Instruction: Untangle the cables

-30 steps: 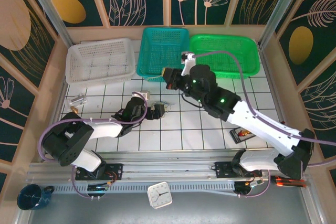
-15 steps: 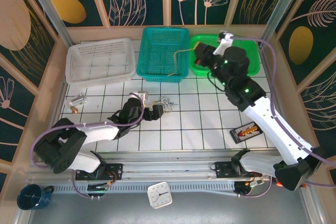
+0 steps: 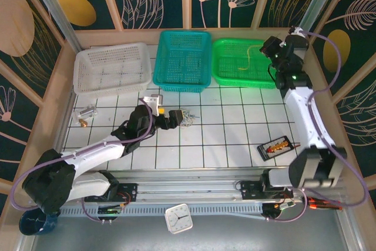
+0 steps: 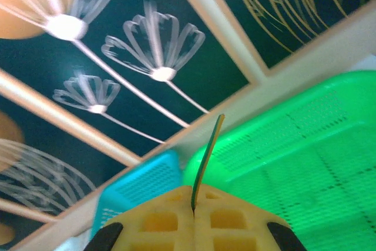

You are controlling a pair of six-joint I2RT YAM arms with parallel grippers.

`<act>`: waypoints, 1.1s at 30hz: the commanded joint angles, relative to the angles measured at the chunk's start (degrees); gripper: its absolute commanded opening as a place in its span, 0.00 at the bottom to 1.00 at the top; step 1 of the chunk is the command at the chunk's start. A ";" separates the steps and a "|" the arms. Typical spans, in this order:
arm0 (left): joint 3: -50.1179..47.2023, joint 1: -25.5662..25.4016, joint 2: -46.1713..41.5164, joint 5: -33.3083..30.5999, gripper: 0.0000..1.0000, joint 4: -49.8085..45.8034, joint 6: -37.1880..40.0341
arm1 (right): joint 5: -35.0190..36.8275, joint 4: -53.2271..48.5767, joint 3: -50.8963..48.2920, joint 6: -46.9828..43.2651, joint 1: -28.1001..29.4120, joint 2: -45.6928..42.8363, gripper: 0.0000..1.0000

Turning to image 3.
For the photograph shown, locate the white square clock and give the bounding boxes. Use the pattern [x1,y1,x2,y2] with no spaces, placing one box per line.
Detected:
[164,203,194,235]

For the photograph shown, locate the small controller board with wires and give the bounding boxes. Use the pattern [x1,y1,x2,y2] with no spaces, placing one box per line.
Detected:
[98,205,126,216]
[263,200,296,218]

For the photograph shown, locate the green plastic basket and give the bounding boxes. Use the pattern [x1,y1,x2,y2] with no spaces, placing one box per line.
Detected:
[211,38,283,90]

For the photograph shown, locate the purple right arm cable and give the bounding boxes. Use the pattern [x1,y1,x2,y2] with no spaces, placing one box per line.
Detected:
[263,29,370,223]

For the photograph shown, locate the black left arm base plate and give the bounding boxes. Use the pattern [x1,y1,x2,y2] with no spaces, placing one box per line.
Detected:
[84,182,138,203]

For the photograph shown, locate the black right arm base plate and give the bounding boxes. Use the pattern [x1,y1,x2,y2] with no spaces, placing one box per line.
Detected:
[240,180,294,200]

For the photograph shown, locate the dark blue mug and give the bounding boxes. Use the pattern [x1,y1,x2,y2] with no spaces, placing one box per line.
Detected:
[19,209,60,236]

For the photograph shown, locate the yellow thin cable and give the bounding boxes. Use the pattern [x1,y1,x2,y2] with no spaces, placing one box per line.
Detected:
[238,44,263,71]

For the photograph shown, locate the teal plastic basket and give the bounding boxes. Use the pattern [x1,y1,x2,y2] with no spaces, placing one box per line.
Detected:
[152,29,213,93]

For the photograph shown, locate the white plastic basket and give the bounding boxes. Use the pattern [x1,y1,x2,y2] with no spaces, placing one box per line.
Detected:
[72,42,153,96]

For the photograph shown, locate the orange and black hand tool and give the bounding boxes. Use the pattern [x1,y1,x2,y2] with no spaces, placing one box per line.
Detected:
[304,196,343,212]

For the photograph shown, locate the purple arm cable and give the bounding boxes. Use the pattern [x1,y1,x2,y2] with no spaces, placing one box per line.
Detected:
[263,29,370,223]
[10,98,156,223]

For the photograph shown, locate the aluminium rail frame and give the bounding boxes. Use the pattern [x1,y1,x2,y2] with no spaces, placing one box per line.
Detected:
[29,167,352,206]

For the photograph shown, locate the metal sliding latch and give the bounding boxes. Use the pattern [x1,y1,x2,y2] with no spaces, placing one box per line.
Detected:
[73,103,99,121]

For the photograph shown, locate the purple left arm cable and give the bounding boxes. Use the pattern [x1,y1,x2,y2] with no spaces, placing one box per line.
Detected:
[10,98,156,223]

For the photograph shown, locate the grey slotted cable duct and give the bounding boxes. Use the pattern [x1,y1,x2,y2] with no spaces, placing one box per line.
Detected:
[58,203,265,219]

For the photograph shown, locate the thin cable bundle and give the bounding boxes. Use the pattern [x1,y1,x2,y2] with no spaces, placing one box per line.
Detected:
[179,108,201,129]

